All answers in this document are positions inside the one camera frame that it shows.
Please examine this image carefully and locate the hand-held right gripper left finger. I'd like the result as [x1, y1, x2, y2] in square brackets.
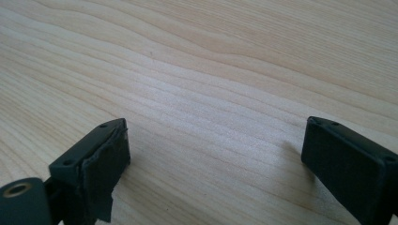
[44, 117, 131, 225]

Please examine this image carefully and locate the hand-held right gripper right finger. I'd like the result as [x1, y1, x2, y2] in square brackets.
[300, 115, 398, 225]

